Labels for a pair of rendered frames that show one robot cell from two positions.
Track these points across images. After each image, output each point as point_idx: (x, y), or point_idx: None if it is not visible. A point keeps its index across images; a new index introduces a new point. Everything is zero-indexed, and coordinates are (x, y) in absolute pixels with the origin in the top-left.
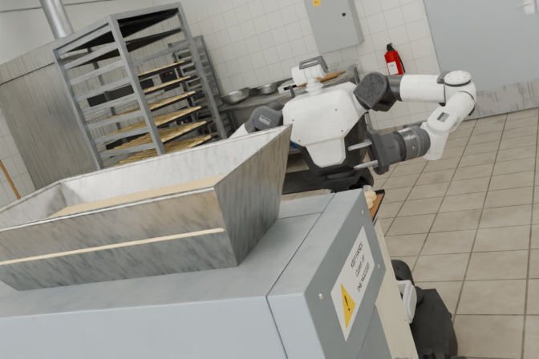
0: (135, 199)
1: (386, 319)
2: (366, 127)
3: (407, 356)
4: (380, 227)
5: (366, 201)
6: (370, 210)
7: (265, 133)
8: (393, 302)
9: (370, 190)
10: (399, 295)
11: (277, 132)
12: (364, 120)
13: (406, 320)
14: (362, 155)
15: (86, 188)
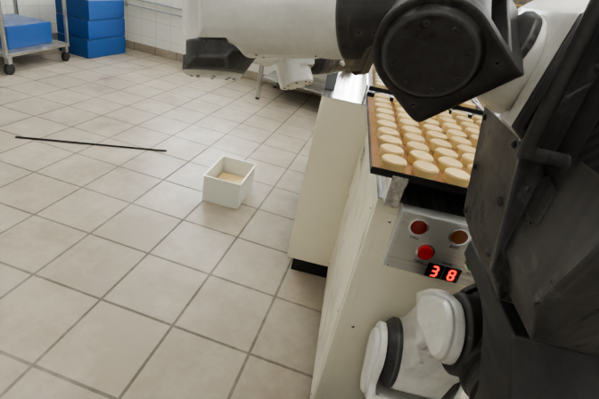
0: None
1: (352, 231)
2: (558, 270)
3: (333, 308)
4: (373, 209)
5: (387, 145)
6: (378, 148)
7: None
8: (349, 259)
9: (441, 309)
10: (345, 291)
11: None
12: (512, 166)
13: (337, 315)
14: (469, 215)
15: None
